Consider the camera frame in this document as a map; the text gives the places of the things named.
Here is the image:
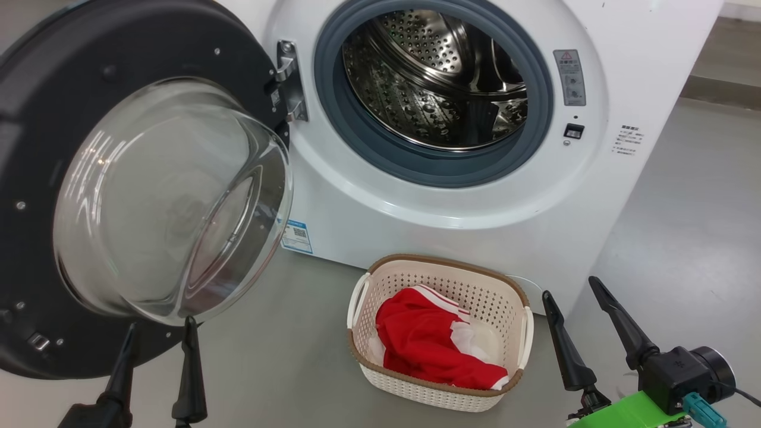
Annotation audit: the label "grey rubber door gasket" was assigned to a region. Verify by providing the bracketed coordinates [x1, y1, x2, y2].
[313, 0, 555, 189]

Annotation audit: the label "cream perforated laundry basket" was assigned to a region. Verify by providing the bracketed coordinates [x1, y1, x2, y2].
[347, 254, 534, 413]

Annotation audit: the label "round white filter cover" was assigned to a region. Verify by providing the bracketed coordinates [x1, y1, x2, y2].
[505, 275, 545, 316]

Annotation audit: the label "red and white garment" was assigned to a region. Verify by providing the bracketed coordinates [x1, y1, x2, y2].
[375, 284, 510, 391]

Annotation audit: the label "black glass washing machine door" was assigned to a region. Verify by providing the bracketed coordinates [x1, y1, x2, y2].
[0, 0, 295, 381]

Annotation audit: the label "grey warning sticker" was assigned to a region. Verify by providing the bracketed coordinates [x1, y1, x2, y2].
[553, 49, 587, 107]

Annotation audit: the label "thin black camera cable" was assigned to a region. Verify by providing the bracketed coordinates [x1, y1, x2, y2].
[728, 383, 761, 408]

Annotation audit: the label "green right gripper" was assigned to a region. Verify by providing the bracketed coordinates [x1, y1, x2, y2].
[542, 276, 693, 428]

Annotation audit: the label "blue energy label sticker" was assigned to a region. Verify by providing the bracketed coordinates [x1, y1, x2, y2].
[281, 220, 314, 255]

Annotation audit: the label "white washing machine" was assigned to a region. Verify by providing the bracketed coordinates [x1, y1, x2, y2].
[214, 0, 723, 319]

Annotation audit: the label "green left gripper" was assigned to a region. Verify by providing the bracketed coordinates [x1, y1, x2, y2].
[58, 316, 208, 428]

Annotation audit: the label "metal door hinge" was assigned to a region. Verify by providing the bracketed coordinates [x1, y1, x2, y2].
[273, 40, 309, 124]

